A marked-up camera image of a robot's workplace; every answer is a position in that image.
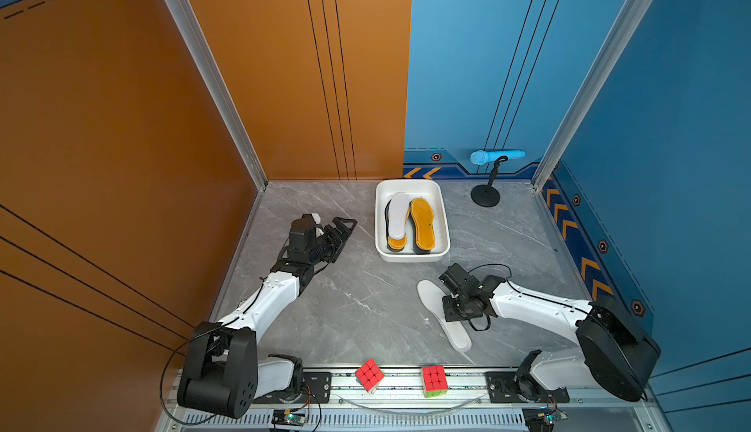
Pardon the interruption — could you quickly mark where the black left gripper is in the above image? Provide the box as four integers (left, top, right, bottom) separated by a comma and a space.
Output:
307, 218, 356, 268

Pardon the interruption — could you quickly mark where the white insole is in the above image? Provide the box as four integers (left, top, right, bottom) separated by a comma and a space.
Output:
389, 193, 411, 238
417, 280, 471, 353

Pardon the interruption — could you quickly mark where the yellow insole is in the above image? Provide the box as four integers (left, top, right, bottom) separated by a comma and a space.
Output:
410, 197, 436, 254
386, 235, 407, 252

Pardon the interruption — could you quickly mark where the dark grey insole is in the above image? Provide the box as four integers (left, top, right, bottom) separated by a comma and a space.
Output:
383, 201, 391, 240
411, 220, 436, 254

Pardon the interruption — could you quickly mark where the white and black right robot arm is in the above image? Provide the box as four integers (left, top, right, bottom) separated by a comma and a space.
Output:
419, 264, 661, 402

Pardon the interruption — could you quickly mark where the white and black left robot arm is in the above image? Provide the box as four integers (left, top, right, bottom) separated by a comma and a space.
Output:
177, 213, 357, 418

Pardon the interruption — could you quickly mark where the white rectangular storage box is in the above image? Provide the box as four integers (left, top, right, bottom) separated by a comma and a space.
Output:
375, 179, 451, 263

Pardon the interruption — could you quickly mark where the right rubik's cube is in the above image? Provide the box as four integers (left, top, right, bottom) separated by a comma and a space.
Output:
422, 366, 449, 399

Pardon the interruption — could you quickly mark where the rubik's cube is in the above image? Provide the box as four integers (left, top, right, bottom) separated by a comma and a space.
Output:
422, 366, 449, 399
355, 359, 385, 394

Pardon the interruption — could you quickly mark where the black microphone stand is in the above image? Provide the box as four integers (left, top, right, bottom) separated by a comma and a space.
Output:
471, 156, 508, 208

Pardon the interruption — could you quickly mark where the clear curved strip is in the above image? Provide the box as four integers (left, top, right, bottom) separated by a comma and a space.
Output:
338, 396, 482, 418

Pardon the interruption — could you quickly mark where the left rubik's cube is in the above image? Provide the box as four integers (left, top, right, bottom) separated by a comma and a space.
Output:
355, 359, 385, 394

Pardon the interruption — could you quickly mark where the blue microphone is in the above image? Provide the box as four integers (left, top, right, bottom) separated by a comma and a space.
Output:
471, 150, 526, 165

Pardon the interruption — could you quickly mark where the right circuit board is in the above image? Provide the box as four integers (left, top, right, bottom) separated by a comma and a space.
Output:
522, 410, 568, 432

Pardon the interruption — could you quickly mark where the left green circuit board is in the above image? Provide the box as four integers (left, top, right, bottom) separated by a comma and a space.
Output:
271, 410, 308, 429

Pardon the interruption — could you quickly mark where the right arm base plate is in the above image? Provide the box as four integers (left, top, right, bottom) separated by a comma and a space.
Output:
485, 371, 570, 404

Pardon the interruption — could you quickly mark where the aluminium front rail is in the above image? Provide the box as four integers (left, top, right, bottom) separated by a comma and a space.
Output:
156, 365, 671, 431

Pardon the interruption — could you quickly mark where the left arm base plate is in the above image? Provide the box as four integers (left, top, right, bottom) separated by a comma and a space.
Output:
253, 371, 332, 405

